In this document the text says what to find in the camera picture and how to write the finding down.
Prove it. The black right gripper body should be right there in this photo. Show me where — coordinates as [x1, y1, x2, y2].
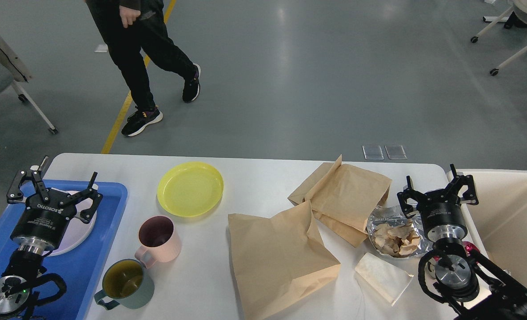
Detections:
[417, 190, 468, 242]

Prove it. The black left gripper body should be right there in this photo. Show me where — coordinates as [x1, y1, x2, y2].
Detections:
[10, 188, 79, 252]

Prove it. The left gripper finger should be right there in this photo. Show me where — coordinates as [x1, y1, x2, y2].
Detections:
[6, 166, 50, 204]
[59, 172, 103, 224]

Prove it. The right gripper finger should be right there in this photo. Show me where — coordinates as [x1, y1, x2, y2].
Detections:
[397, 176, 429, 219]
[439, 164, 479, 205]

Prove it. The green ribbed mug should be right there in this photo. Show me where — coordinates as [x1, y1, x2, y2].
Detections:
[94, 259, 155, 310]

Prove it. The pink ribbed mug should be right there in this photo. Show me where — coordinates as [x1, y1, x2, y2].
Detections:
[134, 215, 182, 268]

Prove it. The yellow plastic plate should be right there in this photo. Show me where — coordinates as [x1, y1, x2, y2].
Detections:
[156, 161, 224, 217]

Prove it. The red object under arm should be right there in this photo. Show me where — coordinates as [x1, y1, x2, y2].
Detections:
[463, 241, 479, 256]

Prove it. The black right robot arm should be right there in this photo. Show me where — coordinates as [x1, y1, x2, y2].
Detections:
[397, 164, 527, 320]

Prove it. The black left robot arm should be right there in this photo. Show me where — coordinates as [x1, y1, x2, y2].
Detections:
[0, 166, 103, 320]

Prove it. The pink plate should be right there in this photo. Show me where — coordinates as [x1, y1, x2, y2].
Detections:
[49, 212, 98, 256]

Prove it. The clear floor plate right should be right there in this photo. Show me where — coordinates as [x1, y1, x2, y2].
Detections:
[385, 144, 408, 160]

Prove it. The clear floor plate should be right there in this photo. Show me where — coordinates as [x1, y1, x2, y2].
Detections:
[385, 144, 408, 160]
[362, 144, 385, 160]

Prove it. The foil tray with crumpled paper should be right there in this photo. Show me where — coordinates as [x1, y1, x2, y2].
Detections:
[366, 205, 431, 259]

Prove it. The beige plastic bin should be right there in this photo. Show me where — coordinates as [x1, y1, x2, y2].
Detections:
[460, 169, 527, 288]

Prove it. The blue plastic tray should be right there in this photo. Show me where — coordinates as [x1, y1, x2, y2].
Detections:
[0, 182, 128, 320]

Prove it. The clear floor plate left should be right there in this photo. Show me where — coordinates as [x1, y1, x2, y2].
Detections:
[362, 144, 385, 160]

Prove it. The rear brown paper bag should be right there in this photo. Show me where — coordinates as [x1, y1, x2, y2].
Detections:
[288, 156, 392, 247]

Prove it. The white paper napkin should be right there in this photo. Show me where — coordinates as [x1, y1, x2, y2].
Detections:
[355, 252, 413, 306]

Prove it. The large brown paper bag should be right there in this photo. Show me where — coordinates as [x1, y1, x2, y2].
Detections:
[228, 202, 340, 320]

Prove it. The white chair base right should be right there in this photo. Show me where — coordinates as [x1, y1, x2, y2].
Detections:
[470, 0, 527, 76]

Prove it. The person in black clothes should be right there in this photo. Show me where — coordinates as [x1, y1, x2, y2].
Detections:
[85, 0, 201, 137]

